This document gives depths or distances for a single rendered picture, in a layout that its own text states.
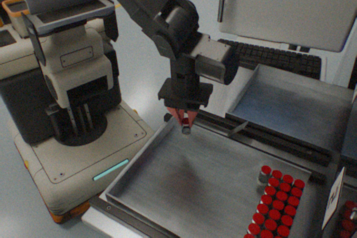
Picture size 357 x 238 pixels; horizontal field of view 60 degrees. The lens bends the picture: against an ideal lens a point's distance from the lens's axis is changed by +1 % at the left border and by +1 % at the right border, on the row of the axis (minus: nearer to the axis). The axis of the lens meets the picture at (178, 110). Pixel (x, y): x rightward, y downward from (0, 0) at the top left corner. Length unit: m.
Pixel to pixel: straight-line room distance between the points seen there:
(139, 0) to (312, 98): 0.62
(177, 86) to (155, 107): 1.59
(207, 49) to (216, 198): 0.31
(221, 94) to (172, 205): 0.39
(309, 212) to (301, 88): 0.41
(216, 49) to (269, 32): 0.83
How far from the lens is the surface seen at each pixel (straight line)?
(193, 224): 0.64
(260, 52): 1.22
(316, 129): 0.86
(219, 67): 0.51
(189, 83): 0.58
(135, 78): 2.47
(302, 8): 1.29
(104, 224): 0.65
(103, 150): 1.58
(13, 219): 1.84
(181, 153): 0.73
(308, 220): 0.69
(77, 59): 1.20
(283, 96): 0.93
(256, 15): 1.31
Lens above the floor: 1.45
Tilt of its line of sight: 42 degrees down
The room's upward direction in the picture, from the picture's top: straight up
